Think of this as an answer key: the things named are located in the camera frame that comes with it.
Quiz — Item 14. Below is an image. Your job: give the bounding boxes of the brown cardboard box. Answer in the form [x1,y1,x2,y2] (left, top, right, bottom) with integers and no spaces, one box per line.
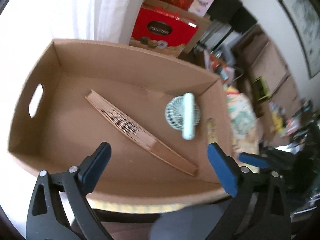
[8,40,232,205]

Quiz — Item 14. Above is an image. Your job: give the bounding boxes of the red gift box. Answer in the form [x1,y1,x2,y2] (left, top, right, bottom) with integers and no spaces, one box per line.
[131,8,198,47]

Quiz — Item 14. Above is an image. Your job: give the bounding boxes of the large brown cardboard carton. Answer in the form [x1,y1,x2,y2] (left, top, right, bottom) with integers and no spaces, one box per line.
[129,0,211,57]

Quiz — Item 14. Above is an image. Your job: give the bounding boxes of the yellow plaid tablecloth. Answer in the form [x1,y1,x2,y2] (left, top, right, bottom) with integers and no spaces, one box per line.
[89,88,259,214]

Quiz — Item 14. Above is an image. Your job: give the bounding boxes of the pink white paper bag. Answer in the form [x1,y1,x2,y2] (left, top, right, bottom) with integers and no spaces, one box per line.
[188,0,214,17]

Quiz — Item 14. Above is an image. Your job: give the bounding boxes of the mint green handheld fan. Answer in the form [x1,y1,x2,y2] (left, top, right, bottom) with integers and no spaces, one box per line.
[164,93,201,140]

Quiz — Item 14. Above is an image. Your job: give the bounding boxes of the white curtain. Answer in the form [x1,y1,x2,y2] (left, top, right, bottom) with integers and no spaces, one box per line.
[88,0,144,44]

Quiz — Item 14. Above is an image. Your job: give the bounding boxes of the folded wooden hand fan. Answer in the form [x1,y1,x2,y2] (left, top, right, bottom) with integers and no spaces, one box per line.
[85,90,198,177]

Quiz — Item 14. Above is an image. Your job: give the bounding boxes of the framed ink painting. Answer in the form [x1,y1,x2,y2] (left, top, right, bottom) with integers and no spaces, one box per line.
[277,0,319,79]

